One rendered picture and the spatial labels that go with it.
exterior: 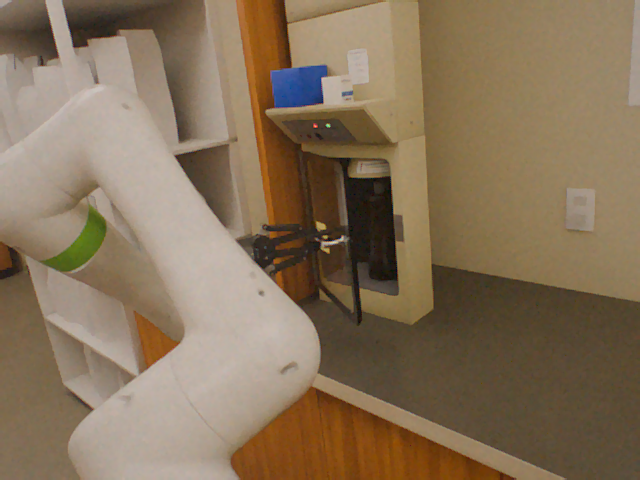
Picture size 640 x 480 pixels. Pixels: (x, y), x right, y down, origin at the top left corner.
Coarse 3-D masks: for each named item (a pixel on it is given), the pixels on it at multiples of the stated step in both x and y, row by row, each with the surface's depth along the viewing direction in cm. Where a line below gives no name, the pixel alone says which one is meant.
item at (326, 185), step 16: (304, 160) 137; (320, 160) 125; (336, 160) 116; (320, 176) 127; (336, 176) 116; (320, 192) 130; (336, 192) 118; (320, 208) 132; (336, 208) 120; (336, 224) 123; (352, 240) 117; (320, 256) 141; (336, 256) 128; (352, 256) 118; (320, 272) 144; (336, 272) 130; (352, 272) 119; (320, 288) 147; (336, 288) 133; (352, 288) 121; (336, 304) 136; (352, 304) 123; (352, 320) 126
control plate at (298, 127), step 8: (296, 120) 126; (304, 120) 124; (312, 120) 122; (320, 120) 120; (328, 120) 119; (336, 120) 117; (288, 128) 131; (296, 128) 129; (304, 128) 128; (312, 128) 126; (320, 128) 124; (328, 128) 122; (336, 128) 121; (344, 128) 119; (296, 136) 134; (304, 136) 132; (312, 136) 130; (328, 136) 126; (336, 136) 124; (344, 136) 123; (352, 136) 121
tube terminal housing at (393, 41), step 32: (288, 32) 132; (320, 32) 125; (352, 32) 118; (384, 32) 112; (416, 32) 118; (320, 64) 127; (384, 64) 115; (416, 64) 119; (384, 96) 117; (416, 96) 121; (416, 128) 122; (416, 160) 124; (416, 192) 126; (416, 224) 128; (416, 256) 130; (416, 288) 131; (416, 320) 133
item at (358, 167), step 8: (352, 160) 134; (360, 160) 131; (368, 160) 130; (376, 160) 129; (384, 160) 129; (352, 168) 133; (360, 168) 131; (368, 168) 130; (376, 168) 129; (384, 168) 129; (352, 176) 133; (360, 176) 131; (368, 176) 129; (376, 176) 129; (384, 176) 129
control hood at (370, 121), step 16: (272, 112) 128; (288, 112) 124; (304, 112) 120; (320, 112) 117; (336, 112) 114; (352, 112) 111; (368, 112) 109; (384, 112) 113; (352, 128) 118; (368, 128) 115; (384, 128) 113
